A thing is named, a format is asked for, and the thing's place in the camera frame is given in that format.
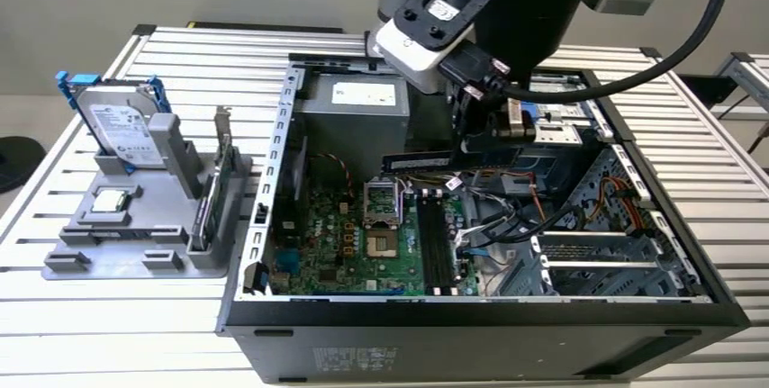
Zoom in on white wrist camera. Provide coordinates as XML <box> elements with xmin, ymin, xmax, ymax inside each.
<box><xmin>373</xmin><ymin>22</ymin><xmax>468</xmax><ymax>95</ymax></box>

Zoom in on black RAM slot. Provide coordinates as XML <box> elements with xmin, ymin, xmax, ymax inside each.
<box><xmin>438</xmin><ymin>190</ymin><xmax>461</xmax><ymax>297</ymax></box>
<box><xmin>417</xmin><ymin>190</ymin><xmax>438</xmax><ymax>297</ymax></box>
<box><xmin>425</xmin><ymin>190</ymin><xmax>445</xmax><ymax>297</ymax></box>
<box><xmin>432</xmin><ymin>190</ymin><xmax>452</xmax><ymax>297</ymax></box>

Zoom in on grey metal disk bay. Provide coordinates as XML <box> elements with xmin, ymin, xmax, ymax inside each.
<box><xmin>532</xmin><ymin>229</ymin><xmax>705</xmax><ymax>302</ymax></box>

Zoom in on orange red power wires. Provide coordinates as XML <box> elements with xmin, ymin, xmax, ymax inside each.
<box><xmin>585</xmin><ymin>175</ymin><xmax>649</xmax><ymax>232</ymax></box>

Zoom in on green motherboard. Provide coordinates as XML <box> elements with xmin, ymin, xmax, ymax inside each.
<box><xmin>268</xmin><ymin>176</ymin><xmax>484</xmax><ymax>298</ymax></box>

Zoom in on black cable bundle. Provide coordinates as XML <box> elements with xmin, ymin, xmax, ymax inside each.
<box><xmin>474</xmin><ymin>202</ymin><xmax>583</xmax><ymax>250</ymax></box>

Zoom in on hard disk in blue carrier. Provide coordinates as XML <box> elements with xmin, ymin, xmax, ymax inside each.
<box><xmin>57</xmin><ymin>68</ymin><xmax>175</xmax><ymax>174</ymax></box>

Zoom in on CPU socket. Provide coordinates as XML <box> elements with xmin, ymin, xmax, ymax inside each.
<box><xmin>366</xmin><ymin>230</ymin><xmax>404</xmax><ymax>262</ymax></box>

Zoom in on slatted metal side table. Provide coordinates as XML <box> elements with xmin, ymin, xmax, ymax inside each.
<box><xmin>711</xmin><ymin>51</ymin><xmax>769</xmax><ymax>120</ymax></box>

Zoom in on black open PC case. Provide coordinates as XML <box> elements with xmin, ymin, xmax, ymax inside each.
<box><xmin>214</xmin><ymin>52</ymin><xmax>752</xmax><ymax>384</ymax></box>

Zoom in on blue VGA port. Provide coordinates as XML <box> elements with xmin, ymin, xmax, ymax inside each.
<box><xmin>276</xmin><ymin>247</ymin><xmax>301</xmax><ymax>273</ymax></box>

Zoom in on grey metal drive cage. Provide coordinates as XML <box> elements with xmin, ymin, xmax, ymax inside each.
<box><xmin>528</xmin><ymin>70</ymin><xmax>609</xmax><ymax>191</ymax></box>

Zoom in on silver CPU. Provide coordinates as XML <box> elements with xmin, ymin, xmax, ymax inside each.
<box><xmin>90</xmin><ymin>188</ymin><xmax>133</xmax><ymax>213</ymax></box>

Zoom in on metal socket cover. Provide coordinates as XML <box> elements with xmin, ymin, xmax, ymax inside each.
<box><xmin>362</xmin><ymin>176</ymin><xmax>404</xmax><ymax>230</ymax></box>

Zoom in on grey power supply unit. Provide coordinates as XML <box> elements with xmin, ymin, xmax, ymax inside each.
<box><xmin>294</xmin><ymin>73</ymin><xmax>414</xmax><ymax>182</ymax></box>

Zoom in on grey plastic parts rack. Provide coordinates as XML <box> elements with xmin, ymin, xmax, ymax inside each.
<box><xmin>41</xmin><ymin>106</ymin><xmax>256</xmax><ymax>279</ymax></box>

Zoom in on wire bundle with white tags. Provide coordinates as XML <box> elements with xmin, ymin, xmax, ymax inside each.
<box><xmin>400</xmin><ymin>173</ymin><xmax>468</xmax><ymax>194</ymax></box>

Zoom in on blue expansion slot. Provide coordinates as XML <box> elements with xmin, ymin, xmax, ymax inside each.
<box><xmin>308</xmin><ymin>286</ymin><xmax>406</xmax><ymax>296</ymax></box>

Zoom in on twisted red black fan wire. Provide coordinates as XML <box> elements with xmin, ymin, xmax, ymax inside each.
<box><xmin>308</xmin><ymin>150</ymin><xmax>358</xmax><ymax>203</ymax></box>

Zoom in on black round stand base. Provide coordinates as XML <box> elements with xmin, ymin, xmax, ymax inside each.
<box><xmin>0</xmin><ymin>135</ymin><xmax>47</xmax><ymax>194</ymax></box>

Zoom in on thin red black wire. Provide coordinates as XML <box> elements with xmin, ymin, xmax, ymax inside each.
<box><xmin>478</xmin><ymin>261</ymin><xmax>525</xmax><ymax>293</ymax></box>

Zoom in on thin orange data cable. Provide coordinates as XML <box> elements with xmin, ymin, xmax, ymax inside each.
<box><xmin>525</xmin><ymin>170</ymin><xmax>549</xmax><ymax>223</ymax></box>

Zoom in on Nvidia Quadro graphics card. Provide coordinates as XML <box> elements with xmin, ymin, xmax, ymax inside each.
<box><xmin>190</xmin><ymin>105</ymin><xmax>237</xmax><ymax>250</ymax></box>

